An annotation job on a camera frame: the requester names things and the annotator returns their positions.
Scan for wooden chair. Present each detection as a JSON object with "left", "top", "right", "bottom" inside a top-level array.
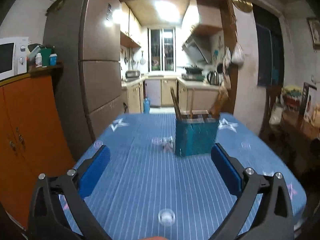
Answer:
[{"left": 259, "top": 85, "right": 282, "bottom": 138}]

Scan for green box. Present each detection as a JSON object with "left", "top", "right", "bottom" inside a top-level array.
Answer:
[{"left": 40, "top": 48, "right": 52, "bottom": 67}]

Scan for brown wooden chopstick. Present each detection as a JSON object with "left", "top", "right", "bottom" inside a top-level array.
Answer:
[
  {"left": 170, "top": 87, "right": 182, "bottom": 120},
  {"left": 190, "top": 89, "right": 194, "bottom": 119}
]

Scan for beige kitchen counter cabinets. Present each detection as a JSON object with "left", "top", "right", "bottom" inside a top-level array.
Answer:
[{"left": 121, "top": 75, "right": 219, "bottom": 113}]

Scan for white microwave oven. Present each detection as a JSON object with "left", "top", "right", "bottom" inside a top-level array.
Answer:
[{"left": 0, "top": 37, "right": 29, "bottom": 80}]

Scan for steel range hood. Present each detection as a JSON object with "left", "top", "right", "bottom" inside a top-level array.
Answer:
[{"left": 182, "top": 34, "right": 212, "bottom": 64}]

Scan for steel electric kettle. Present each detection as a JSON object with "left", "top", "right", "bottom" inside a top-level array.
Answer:
[{"left": 207, "top": 71, "right": 220, "bottom": 86}]

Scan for gas stove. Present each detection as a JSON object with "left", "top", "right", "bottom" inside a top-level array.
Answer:
[{"left": 181, "top": 74, "right": 205, "bottom": 82}]

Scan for blue white container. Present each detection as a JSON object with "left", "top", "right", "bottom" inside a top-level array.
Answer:
[{"left": 49, "top": 53, "right": 57, "bottom": 66}]

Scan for teal plastic utensil holder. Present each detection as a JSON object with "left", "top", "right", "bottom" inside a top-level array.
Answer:
[{"left": 175, "top": 110, "right": 219, "bottom": 157}]

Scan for black wok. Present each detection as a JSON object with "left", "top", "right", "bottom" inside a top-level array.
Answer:
[{"left": 185, "top": 66, "right": 203, "bottom": 75}]

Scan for flower pot arrangement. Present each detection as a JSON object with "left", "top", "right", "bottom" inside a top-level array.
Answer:
[{"left": 282, "top": 85, "right": 302, "bottom": 112}]

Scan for kitchen window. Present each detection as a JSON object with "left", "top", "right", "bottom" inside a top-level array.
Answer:
[{"left": 148, "top": 28, "right": 176, "bottom": 72}]

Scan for silver toaster oven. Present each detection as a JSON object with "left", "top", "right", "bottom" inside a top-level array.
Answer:
[{"left": 125, "top": 70, "right": 140, "bottom": 79}]

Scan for silver grey refrigerator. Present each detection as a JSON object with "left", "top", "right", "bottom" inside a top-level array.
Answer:
[{"left": 43, "top": 0, "right": 122, "bottom": 159}]

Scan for round brass wall clock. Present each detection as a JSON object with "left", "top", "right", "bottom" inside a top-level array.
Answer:
[{"left": 232, "top": 0, "right": 253, "bottom": 13}]

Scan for framed wall picture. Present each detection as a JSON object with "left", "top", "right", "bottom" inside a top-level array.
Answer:
[{"left": 307, "top": 17, "right": 320, "bottom": 50}]

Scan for black white box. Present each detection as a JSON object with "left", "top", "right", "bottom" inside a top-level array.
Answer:
[{"left": 299, "top": 82, "right": 317, "bottom": 118}]

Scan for orange wooden cabinet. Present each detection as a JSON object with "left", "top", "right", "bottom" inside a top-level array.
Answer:
[{"left": 1, "top": 67, "right": 75, "bottom": 228}]

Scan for white bottle red label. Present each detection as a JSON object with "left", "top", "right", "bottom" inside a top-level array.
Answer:
[{"left": 35, "top": 53, "right": 42, "bottom": 68}]

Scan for white hanging plastic bag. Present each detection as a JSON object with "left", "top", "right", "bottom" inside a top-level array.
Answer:
[{"left": 231, "top": 42, "right": 245, "bottom": 67}]

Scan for dark wooden sideboard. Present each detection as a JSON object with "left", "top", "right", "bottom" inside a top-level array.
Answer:
[{"left": 268, "top": 109, "right": 320, "bottom": 181}]

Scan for blue water bottle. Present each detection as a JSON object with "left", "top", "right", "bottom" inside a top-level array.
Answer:
[{"left": 143, "top": 98, "right": 150, "bottom": 114}]

